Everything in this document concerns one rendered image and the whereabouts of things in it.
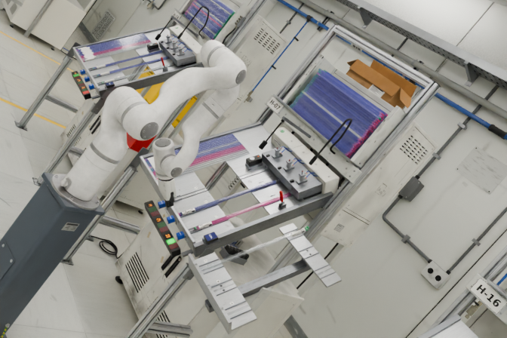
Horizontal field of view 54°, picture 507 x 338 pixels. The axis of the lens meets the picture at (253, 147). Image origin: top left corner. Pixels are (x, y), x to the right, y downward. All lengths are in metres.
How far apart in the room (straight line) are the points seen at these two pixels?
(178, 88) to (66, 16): 4.80
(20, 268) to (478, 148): 2.99
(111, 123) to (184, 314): 1.11
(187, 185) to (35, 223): 0.79
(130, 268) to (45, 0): 4.15
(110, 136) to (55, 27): 4.81
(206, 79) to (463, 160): 2.41
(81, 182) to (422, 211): 2.60
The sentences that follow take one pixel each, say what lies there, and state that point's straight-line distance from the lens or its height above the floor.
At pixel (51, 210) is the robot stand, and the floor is 0.64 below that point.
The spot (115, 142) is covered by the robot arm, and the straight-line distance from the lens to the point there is 1.77.
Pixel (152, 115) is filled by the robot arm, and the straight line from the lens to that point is 1.70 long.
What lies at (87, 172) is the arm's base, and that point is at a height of 0.81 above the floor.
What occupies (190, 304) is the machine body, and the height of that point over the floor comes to 0.37.
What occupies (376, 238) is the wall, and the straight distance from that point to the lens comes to 3.87.
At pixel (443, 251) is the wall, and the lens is 3.67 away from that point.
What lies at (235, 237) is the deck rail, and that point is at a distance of 2.18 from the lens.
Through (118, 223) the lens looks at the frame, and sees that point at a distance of 2.84.
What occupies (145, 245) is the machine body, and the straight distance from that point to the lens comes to 2.85.
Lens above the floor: 1.48
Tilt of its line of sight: 8 degrees down
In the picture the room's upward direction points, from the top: 39 degrees clockwise
